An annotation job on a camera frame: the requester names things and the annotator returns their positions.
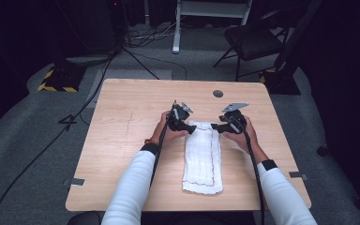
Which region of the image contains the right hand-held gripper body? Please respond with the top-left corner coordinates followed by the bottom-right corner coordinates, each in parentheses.
top-left (218, 102), bottom-right (250, 135)

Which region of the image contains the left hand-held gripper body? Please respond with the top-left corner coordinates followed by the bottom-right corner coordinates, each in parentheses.
top-left (168, 100), bottom-right (195, 132)

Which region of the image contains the white towel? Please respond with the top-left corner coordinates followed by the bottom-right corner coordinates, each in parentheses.
top-left (181, 120), bottom-right (224, 196)

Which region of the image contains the person's left hand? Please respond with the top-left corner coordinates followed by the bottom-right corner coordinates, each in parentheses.
top-left (150, 110), bottom-right (190, 148)

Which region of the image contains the person's right hand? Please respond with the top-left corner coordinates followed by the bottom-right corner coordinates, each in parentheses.
top-left (223, 115), bottom-right (264, 157)

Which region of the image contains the black left wristband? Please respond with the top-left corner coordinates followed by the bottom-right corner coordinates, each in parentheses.
top-left (140, 142), bottom-right (159, 157)

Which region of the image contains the black wristband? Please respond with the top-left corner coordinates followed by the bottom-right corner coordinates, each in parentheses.
top-left (140, 142), bottom-right (159, 157)
top-left (261, 158), bottom-right (278, 172)

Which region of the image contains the black right wristband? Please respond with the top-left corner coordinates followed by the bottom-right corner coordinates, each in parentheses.
top-left (261, 158), bottom-right (278, 172)

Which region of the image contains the thin black tripod leg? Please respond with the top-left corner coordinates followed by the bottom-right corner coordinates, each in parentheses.
top-left (121, 46), bottom-right (161, 81)

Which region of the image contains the black stand with striped base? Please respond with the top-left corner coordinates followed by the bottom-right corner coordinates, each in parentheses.
top-left (258, 0), bottom-right (324, 96)

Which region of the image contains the black folding chair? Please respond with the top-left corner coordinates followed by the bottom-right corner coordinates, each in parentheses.
top-left (213, 7), bottom-right (294, 83)

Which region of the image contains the grey tape piece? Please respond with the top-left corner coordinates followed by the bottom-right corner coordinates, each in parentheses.
top-left (288, 171), bottom-right (309, 181)
top-left (63, 177), bottom-right (86, 188)

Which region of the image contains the person's dark clothing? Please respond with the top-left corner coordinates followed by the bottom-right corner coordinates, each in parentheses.
top-left (140, 211), bottom-right (258, 225)

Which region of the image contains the small black floor caster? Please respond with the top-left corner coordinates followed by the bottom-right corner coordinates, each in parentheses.
top-left (316, 143), bottom-right (329, 157)

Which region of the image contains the dark equipment cabinet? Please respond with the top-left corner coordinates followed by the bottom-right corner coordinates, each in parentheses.
top-left (63, 0), bottom-right (128, 65)

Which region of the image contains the black yellow striped stand base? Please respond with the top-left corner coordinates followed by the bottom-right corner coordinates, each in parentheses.
top-left (37, 65), bottom-right (87, 93)

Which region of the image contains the left hand-held gripper black cable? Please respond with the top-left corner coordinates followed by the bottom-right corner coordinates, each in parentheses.
top-left (149, 100), bottom-right (178, 190)

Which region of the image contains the hand-held gripper black cable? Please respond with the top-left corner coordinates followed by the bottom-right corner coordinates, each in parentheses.
top-left (231, 118), bottom-right (266, 225)
top-left (149, 100), bottom-right (178, 190)

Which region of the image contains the right hand-held gripper black cable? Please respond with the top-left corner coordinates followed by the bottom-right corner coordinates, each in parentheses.
top-left (231, 118), bottom-right (266, 225)

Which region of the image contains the thin black floor cable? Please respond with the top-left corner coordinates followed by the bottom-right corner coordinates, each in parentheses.
top-left (130, 50), bottom-right (188, 81)

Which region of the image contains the bundle of floor cables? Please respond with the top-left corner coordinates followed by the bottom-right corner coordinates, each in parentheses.
top-left (126, 20), bottom-right (182, 49)

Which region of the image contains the white metal stand frame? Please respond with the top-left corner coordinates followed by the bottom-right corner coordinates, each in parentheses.
top-left (172, 0), bottom-right (253, 54)

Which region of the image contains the long black floor cable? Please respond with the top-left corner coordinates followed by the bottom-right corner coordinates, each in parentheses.
top-left (0, 57), bottom-right (115, 225)

